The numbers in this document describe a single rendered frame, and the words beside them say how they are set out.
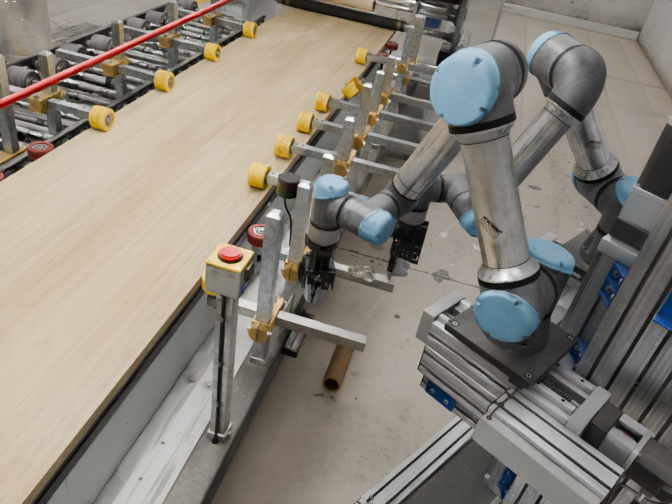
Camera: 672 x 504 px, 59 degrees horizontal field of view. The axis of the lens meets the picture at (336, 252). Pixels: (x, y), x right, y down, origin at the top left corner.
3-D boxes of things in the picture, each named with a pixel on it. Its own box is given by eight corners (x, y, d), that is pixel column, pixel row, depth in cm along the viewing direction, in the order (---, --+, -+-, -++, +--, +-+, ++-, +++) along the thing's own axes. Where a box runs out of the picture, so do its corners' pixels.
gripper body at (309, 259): (301, 290, 141) (307, 249, 134) (300, 268, 148) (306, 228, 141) (333, 292, 142) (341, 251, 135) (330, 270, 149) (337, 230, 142)
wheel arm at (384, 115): (435, 130, 251) (437, 122, 249) (434, 133, 248) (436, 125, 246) (322, 102, 257) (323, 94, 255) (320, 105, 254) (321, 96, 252)
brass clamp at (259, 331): (284, 313, 162) (286, 299, 159) (267, 346, 151) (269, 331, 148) (263, 307, 163) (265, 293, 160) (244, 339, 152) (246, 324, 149)
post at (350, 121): (335, 234, 226) (357, 116, 199) (333, 239, 223) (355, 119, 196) (327, 231, 227) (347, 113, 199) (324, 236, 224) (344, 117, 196)
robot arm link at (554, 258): (563, 298, 130) (587, 247, 122) (542, 328, 120) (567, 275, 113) (512, 273, 135) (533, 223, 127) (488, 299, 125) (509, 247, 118)
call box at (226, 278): (252, 282, 117) (255, 250, 113) (238, 304, 111) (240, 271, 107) (219, 273, 118) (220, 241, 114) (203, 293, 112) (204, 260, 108)
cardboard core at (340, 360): (359, 333, 267) (342, 380, 243) (356, 346, 272) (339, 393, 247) (342, 328, 268) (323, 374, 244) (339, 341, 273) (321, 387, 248)
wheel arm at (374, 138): (427, 153, 230) (429, 145, 228) (426, 157, 227) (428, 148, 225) (305, 122, 237) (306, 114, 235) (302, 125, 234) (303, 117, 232)
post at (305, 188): (294, 315, 186) (314, 180, 158) (290, 322, 183) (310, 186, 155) (283, 312, 186) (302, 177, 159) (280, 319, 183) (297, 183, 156)
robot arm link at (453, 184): (480, 216, 154) (441, 216, 152) (464, 194, 163) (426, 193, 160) (489, 190, 150) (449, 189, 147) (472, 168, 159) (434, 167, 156)
